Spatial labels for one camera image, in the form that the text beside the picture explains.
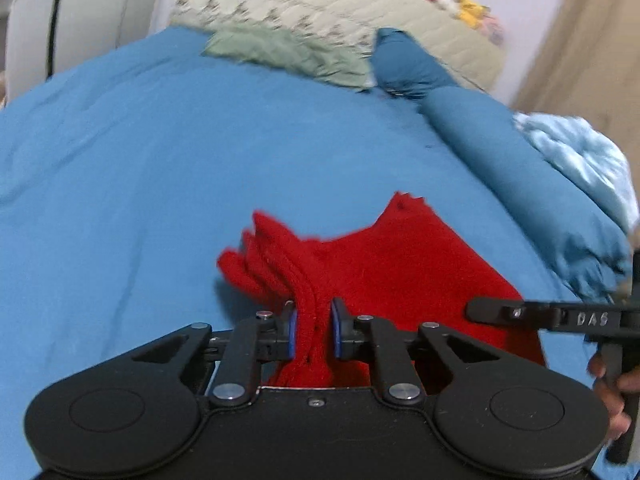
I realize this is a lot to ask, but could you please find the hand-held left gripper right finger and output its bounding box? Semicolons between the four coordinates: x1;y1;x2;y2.
330;297;503;407

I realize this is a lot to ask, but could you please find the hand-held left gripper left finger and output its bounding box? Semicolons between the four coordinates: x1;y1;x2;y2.
131;301;300;408

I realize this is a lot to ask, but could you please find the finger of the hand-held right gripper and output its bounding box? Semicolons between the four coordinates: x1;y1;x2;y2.
465;297;566;332

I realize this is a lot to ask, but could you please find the red knit sweater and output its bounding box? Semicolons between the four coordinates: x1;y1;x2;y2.
216;191;546;388

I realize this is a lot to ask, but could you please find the person's right hand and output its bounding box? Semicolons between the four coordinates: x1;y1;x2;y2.
588;351;640;442

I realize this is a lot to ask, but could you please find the blue duvet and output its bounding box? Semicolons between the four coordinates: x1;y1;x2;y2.
419;87;633;306

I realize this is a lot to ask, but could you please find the light blue blanket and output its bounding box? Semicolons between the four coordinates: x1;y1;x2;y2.
512;111;640;233

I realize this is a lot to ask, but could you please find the bed with blue sheet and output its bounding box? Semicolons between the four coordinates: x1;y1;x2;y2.
0;26;640;480

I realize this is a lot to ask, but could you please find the dark blue pillow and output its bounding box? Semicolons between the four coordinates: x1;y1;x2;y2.
371;27;473;103

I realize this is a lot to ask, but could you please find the beige curtain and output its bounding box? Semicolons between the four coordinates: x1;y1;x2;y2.
510;0;640;161

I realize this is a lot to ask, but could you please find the green pillow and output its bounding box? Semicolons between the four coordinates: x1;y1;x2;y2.
201;24;373;92

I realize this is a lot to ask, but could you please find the yellow plush toy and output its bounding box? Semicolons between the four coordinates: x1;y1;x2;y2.
456;0;491;27

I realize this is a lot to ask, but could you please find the cream quilted headboard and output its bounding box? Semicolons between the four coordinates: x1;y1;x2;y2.
167;0;506;98

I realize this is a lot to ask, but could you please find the grey white wardrobe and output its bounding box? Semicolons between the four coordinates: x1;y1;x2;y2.
0;0;168;83

